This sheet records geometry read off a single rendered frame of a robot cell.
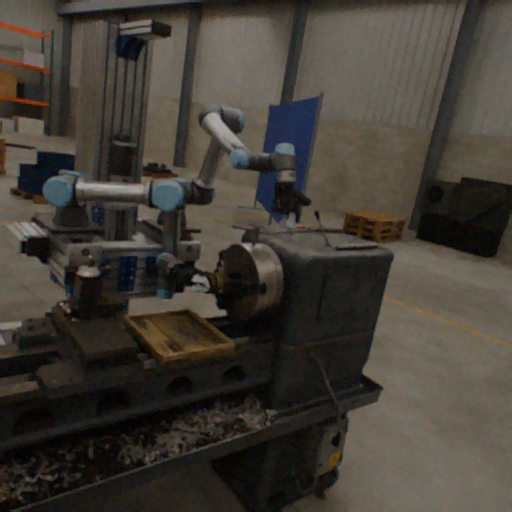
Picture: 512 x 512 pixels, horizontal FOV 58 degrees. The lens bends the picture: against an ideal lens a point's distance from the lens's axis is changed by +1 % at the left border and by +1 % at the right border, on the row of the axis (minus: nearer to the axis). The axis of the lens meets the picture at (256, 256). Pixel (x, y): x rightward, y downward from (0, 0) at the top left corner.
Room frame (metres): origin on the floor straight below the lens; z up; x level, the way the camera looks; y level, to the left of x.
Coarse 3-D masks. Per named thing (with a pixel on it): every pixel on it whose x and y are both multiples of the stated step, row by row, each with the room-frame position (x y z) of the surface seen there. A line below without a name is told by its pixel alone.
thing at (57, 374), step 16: (32, 320) 1.51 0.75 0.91; (48, 320) 1.51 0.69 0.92; (16, 336) 1.42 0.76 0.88; (32, 336) 1.41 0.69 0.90; (48, 336) 1.43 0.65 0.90; (64, 336) 1.40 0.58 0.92; (64, 352) 1.35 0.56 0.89; (48, 368) 1.23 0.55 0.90; (64, 368) 1.25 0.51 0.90; (80, 368) 1.22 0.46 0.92; (96, 368) 1.23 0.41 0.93; (112, 368) 1.25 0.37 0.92; (128, 368) 1.28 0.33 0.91; (48, 384) 1.15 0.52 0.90; (64, 384) 1.16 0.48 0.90; (80, 384) 1.19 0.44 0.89; (96, 384) 1.22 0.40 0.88; (112, 384) 1.25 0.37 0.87
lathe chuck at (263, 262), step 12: (240, 252) 1.79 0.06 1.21; (252, 252) 1.75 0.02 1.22; (264, 252) 1.78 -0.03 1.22; (240, 264) 1.78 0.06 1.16; (252, 264) 1.72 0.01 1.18; (264, 264) 1.73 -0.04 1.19; (240, 276) 1.86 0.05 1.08; (252, 276) 1.71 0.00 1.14; (264, 276) 1.70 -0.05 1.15; (276, 276) 1.73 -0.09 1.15; (264, 288) 1.70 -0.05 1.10; (276, 288) 1.72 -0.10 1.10; (240, 300) 1.75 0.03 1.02; (252, 300) 1.69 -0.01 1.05; (264, 300) 1.69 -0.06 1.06; (228, 312) 1.80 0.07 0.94; (240, 312) 1.74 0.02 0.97; (252, 312) 1.69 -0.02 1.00; (264, 312) 1.73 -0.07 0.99
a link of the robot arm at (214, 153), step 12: (228, 108) 2.21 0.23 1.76; (228, 120) 2.19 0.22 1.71; (240, 120) 2.23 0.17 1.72; (240, 132) 2.27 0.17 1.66; (216, 144) 2.25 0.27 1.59; (204, 156) 2.30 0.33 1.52; (216, 156) 2.27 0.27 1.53; (204, 168) 2.30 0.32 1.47; (216, 168) 2.31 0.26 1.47; (192, 180) 2.35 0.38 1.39; (204, 180) 2.32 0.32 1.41; (204, 192) 2.33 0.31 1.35; (192, 204) 2.34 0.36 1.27; (204, 204) 2.38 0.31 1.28
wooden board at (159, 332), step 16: (128, 320) 1.64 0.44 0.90; (144, 320) 1.71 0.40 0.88; (160, 320) 1.73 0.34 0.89; (192, 320) 1.78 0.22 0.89; (144, 336) 1.53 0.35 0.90; (160, 336) 1.59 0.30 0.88; (176, 336) 1.61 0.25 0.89; (192, 336) 1.64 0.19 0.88; (208, 336) 1.66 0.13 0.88; (224, 336) 1.64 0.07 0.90; (160, 352) 1.43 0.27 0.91; (176, 352) 1.45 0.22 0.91; (192, 352) 1.48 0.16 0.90; (208, 352) 1.52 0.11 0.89; (224, 352) 1.57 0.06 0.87
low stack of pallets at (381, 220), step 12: (348, 216) 9.42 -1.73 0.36; (360, 216) 9.24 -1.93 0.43; (372, 216) 9.46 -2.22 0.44; (384, 216) 9.78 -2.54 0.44; (348, 228) 9.36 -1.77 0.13; (360, 228) 9.21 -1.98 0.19; (372, 228) 9.04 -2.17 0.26; (384, 228) 9.10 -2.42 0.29; (396, 228) 9.53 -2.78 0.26; (384, 240) 9.26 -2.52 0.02
